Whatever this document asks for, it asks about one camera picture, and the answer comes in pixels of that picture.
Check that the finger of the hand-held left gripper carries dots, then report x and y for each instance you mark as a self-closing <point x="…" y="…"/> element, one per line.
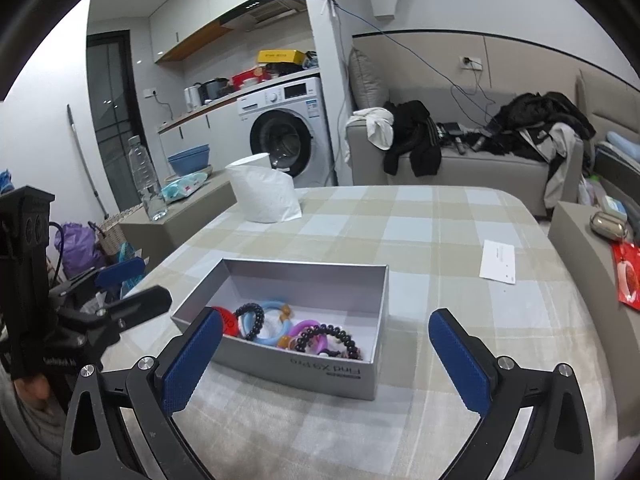
<point x="120" y="272"/>
<point x="142" y="307"/>

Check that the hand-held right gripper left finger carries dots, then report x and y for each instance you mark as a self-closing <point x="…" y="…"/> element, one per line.
<point x="192" y="360"/>

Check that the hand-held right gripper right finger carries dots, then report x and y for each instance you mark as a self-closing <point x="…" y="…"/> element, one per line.
<point x="462" y="360"/>

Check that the light blue bangle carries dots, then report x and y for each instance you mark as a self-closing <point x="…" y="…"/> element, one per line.
<point x="267" y="340"/>

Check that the purple bangle with orange beads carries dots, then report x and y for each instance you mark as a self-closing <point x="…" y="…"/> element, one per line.
<point x="300" y="327"/>

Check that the grey cardboard box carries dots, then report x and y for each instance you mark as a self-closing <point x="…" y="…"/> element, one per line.
<point x="320" y="375"/>

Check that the person's left forearm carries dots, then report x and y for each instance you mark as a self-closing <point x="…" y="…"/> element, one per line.
<point x="30" y="430"/>

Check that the person's left hand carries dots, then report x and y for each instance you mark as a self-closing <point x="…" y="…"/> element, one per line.
<point x="32" y="387"/>

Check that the wicker basket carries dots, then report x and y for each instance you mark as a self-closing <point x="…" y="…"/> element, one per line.
<point x="117" y="232"/>

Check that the purple plastic bag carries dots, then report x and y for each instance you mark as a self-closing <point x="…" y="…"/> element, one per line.
<point x="77" y="250"/>

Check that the clear water bottle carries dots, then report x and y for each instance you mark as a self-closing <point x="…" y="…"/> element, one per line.
<point x="146" y="180"/>

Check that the white paper card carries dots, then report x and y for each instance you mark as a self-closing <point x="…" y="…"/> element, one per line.
<point x="497" y="262"/>

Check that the wet wipes pack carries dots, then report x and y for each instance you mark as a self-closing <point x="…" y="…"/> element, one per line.
<point x="185" y="186"/>

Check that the blue basin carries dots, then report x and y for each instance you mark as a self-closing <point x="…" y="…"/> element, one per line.
<point x="189" y="159"/>

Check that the dark glass door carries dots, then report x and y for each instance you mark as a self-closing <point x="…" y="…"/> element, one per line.
<point x="110" y="110"/>

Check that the grey sofa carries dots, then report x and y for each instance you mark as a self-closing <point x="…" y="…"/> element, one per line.
<point x="475" y="175"/>

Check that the red packet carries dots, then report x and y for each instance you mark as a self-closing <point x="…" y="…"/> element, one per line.
<point x="627" y="275"/>

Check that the white kettle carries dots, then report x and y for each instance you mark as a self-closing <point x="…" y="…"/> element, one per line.
<point x="191" y="100"/>

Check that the metallic pouch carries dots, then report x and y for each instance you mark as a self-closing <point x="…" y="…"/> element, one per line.
<point x="609" y="224"/>

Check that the black rice cooker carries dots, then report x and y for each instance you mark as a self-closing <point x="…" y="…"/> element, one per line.
<point x="214" y="90"/>

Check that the white washing machine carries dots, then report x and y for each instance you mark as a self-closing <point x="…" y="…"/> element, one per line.
<point x="290" y="130"/>

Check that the white grey jacket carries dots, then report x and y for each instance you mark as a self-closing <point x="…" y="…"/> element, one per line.
<point x="562" y="160"/>

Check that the black garment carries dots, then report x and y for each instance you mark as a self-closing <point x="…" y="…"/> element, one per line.
<point x="415" y="135"/>

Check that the red box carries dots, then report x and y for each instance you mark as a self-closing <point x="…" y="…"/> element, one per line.
<point x="250" y="77"/>

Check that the white garment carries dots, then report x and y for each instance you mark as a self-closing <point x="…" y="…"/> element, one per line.
<point x="377" y="127"/>

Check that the black jacket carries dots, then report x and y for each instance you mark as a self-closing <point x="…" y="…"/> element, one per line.
<point x="540" y="115"/>

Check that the yellow box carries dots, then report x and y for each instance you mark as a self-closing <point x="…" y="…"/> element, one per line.
<point x="280" y="56"/>

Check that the light blue pillow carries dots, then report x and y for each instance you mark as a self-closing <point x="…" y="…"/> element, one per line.
<point x="625" y="142"/>

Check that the grey cushion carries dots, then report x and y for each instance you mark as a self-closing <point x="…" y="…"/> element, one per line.
<point x="369" y="80"/>

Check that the range hood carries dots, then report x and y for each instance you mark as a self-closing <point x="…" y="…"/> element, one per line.
<point x="270" y="7"/>

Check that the white wall cabinets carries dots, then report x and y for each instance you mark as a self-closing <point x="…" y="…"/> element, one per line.
<point x="210" y="5"/>

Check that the wall power outlet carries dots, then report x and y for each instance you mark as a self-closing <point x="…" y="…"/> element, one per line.
<point x="471" y="63"/>

